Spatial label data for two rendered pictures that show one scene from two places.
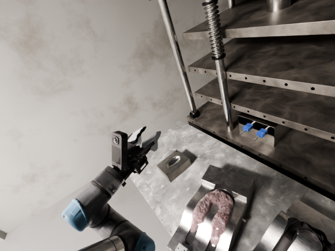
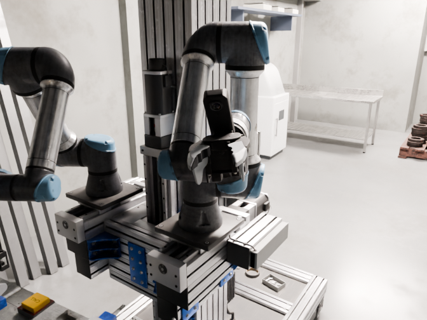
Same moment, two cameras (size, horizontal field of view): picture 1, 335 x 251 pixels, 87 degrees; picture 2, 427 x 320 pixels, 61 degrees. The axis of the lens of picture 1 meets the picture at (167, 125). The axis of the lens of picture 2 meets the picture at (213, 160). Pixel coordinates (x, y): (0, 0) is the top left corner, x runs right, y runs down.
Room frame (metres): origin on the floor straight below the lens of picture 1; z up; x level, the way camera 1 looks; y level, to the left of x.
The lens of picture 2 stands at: (0.94, -0.29, 1.64)
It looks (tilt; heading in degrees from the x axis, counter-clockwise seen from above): 18 degrees down; 140
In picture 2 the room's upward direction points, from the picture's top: straight up
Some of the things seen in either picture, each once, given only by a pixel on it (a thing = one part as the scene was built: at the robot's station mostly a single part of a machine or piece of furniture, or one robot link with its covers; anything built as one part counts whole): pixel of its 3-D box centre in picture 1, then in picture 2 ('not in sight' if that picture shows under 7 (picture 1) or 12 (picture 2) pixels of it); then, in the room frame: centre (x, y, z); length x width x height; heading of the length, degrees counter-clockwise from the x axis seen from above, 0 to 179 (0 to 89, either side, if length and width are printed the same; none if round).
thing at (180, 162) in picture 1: (173, 165); not in sight; (0.91, 0.07, 0.84); 0.20 x 0.15 x 0.07; 112
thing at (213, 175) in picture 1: (212, 213); not in sight; (0.47, -0.04, 0.86); 0.50 x 0.26 x 0.11; 129
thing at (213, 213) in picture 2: not in sight; (200, 209); (0.06, 0.40, 1.09); 0.15 x 0.15 x 0.10
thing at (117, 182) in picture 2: not in sight; (103, 178); (-0.42, 0.27, 1.09); 0.15 x 0.15 x 0.10
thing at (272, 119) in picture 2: not in sight; (260, 109); (-2.63, 3.64, 0.66); 0.73 x 0.60 x 1.32; 13
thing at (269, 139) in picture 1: (275, 111); not in sight; (0.98, -0.79, 0.87); 0.50 x 0.27 x 0.17; 112
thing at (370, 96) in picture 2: not in sight; (321, 115); (-2.44, 4.90, 0.44); 1.69 x 0.65 x 0.87; 15
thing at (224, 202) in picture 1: (212, 211); not in sight; (0.46, -0.04, 0.90); 0.26 x 0.18 x 0.08; 129
